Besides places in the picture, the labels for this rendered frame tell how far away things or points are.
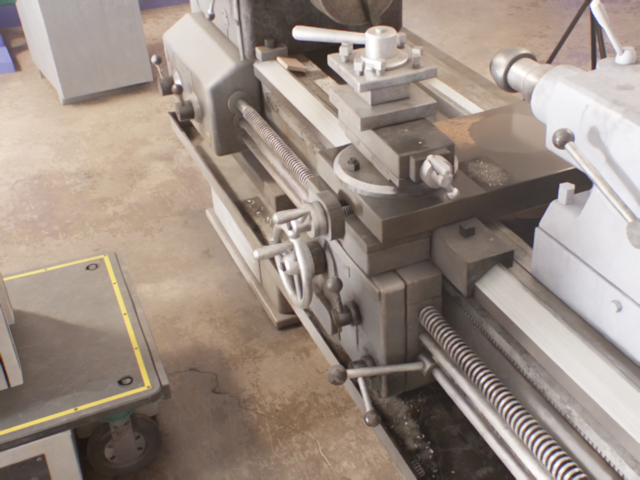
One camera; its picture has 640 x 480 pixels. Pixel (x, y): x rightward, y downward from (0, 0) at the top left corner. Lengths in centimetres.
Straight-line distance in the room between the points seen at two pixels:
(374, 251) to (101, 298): 111
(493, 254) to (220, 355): 136
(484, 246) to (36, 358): 126
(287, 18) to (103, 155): 171
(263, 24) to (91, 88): 214
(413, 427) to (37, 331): 109
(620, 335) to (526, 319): 15
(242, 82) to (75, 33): 196
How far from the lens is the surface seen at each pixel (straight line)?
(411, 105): 169
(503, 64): 175
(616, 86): 155
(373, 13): 242
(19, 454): 222
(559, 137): 145
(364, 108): 168
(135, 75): 461
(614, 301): 143
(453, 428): 191
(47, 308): 255
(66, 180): 391
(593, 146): 150
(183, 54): 285
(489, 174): 173
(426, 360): 173
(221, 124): 264
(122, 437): 234
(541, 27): 532
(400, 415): 193
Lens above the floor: 176
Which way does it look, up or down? 33 degrees down
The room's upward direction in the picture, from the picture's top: 3 degrees counter-clockwise
